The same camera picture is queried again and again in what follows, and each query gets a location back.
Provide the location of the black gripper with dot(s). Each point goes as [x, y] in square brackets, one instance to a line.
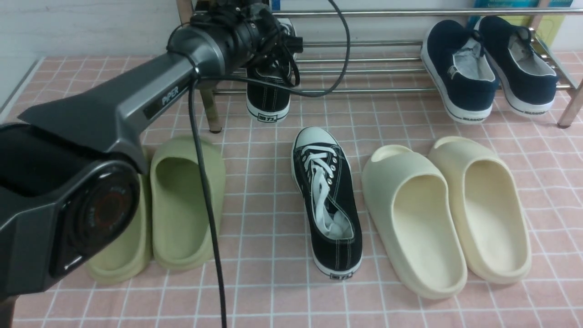
[272, 43]

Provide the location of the black canvas sneaker white laces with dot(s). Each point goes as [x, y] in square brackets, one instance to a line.
[323, 176]

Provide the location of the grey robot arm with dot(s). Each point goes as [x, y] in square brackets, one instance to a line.
[70, 167]

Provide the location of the metal shoe rack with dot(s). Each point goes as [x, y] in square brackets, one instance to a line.
[536, 13]

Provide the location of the navy left sneaker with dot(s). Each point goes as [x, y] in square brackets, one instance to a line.
[455, 58]

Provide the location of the navy sneaker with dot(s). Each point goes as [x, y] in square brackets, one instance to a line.
[528, 82]
[455, 58]

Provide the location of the green right slide sandal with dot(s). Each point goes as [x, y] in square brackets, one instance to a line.
[182, 239]

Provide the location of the green slide sandal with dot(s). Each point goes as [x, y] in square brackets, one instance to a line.
[182, 239]
[130, 253]

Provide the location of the cream left slide sandal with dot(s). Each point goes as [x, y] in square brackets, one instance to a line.
[407, 198]

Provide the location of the cream slide sandal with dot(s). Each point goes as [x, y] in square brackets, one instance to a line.
[407, 198]
[485, 208]

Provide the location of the pink grid tablecloth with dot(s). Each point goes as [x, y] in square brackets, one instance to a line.
[271, 280]

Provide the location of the green left slide sandal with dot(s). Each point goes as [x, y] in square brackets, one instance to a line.
[130, 253]

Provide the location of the navy right sneaker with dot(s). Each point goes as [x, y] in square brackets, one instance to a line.
[528, 82]

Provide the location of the cream right slide sandal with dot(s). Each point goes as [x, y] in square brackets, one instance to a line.
[485, 208]

